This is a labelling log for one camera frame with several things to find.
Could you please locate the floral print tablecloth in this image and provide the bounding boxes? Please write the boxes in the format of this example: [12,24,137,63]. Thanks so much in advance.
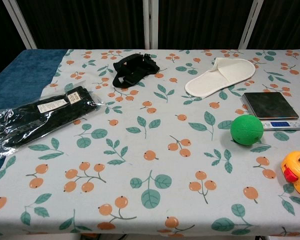
[0,48,300,238]

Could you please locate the white frame post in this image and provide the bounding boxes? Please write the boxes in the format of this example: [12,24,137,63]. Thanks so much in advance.
[142,0,160,50]
[4,0,38,50]
[238,0,265,50]

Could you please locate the black curtain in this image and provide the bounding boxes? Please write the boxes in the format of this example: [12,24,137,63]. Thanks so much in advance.
[0,0,300,83]

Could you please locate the white disposable slipper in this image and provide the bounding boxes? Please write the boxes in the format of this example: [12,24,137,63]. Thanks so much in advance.
[184,57,256,98]

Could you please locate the digital kitchen scale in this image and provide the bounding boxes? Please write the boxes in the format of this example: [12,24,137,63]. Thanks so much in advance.
[241,91,300,132]

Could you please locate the black socks in plastic bag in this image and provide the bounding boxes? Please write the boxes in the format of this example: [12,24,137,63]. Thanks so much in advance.
[0,85,104,160]

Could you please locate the black strap harness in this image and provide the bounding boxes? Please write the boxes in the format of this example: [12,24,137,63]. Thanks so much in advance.
[111,52,161,88]

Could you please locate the green ball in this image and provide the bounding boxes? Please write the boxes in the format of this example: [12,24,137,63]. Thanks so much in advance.
[230,114,265,146]

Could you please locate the yellow tape measure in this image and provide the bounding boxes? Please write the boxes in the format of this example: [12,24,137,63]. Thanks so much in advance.
[280,150,300,200]

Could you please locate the blue velvet cloth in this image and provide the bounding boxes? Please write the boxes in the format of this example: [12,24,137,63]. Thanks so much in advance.
[0,49,69,185]

